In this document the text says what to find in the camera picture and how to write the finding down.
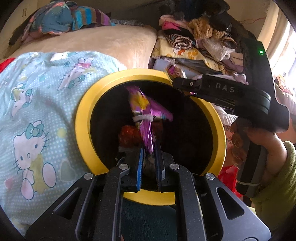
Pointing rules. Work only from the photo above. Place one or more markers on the person's right forearm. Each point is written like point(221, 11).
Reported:
point(277, 197)

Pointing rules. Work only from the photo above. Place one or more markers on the person's dark teal trousers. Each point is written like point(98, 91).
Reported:
point(148, 220)

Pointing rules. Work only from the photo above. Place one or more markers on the yellow rimmed black bin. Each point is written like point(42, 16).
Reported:
point(83, 129)

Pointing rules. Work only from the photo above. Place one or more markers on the purple snack wrapper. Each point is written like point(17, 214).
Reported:
point(145, 132)

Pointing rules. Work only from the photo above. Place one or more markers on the grey patterned cloth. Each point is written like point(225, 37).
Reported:
point(127, 22)

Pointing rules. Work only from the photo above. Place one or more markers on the red plastic bag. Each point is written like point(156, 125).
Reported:
point(128, 136)

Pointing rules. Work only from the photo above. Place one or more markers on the light blue cartoon cat blanket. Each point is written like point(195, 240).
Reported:
point(46, 104)

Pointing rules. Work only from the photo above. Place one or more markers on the teal floral quilt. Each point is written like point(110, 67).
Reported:
point(57, 20)

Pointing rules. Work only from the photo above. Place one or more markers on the red floor bag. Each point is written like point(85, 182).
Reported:
point(229, 179)

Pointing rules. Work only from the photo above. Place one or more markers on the blue striped cloth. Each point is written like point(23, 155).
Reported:
point(87, 18)

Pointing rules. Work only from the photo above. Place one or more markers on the grey box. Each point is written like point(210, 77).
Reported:
point(161, 64)

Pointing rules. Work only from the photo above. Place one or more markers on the person's right hand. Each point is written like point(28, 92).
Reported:
point(272, 150)

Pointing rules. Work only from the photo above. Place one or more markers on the brown cloth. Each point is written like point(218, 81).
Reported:
point(15, 39)

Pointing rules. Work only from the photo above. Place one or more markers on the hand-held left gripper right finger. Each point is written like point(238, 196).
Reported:
point(158, 166)

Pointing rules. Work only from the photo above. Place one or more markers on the yellow cartoon blanket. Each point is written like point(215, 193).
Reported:
point(192, 55)

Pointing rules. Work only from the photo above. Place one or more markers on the grey headboard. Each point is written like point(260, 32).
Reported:
point(138, 11)

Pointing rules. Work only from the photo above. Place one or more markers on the white curtain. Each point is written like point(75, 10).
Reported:
point(277, 34)

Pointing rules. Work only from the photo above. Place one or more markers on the beige bed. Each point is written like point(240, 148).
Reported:
point(104, 41)

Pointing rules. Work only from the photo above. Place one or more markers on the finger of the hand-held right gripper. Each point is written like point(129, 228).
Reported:
point(217, 102)
point(219, 87)

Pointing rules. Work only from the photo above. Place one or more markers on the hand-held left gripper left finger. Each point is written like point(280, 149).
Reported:
point(140, 169)

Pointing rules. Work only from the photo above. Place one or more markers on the red floral blanket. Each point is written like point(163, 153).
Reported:
point(5, 64)

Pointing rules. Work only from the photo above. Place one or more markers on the white wardrobe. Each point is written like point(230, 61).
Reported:
point(20, 9)

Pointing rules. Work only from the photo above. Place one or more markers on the pile of clothes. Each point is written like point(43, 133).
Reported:
point(208, 25)

